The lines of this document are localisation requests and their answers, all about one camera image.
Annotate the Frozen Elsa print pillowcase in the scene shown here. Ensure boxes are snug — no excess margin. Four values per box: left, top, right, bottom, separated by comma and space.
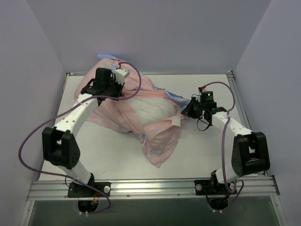
88, 64, 190, 168

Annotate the white pillow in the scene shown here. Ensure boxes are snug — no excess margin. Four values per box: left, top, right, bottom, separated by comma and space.
119, 97, 181, 136

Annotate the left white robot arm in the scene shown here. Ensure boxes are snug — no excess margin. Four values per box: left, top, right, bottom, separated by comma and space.
42, 68, 129, 197

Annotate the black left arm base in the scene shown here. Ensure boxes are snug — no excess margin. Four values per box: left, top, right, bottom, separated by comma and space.
65, 174, 111, 215

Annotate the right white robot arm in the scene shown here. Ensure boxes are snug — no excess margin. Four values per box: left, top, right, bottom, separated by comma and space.
182, 91, 270, 194

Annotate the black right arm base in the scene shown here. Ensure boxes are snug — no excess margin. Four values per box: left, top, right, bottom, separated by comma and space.
194, 171, 237, 213

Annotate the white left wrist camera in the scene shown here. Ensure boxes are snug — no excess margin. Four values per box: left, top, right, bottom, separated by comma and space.
113, 68, 130, 84

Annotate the aluminium right side rail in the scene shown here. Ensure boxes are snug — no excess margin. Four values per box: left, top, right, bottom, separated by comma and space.
226, 71, 251, 129

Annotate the aluminium rail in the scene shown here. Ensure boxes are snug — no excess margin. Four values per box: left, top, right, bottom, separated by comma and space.
226, 71, 251, 129
27, 175, 280, 201

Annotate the aluminium front rail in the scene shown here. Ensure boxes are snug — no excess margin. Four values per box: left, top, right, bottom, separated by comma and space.
27, 175, 280, 201

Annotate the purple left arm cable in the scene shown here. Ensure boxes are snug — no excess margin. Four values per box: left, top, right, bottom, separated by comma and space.
18, 61, 142, 214

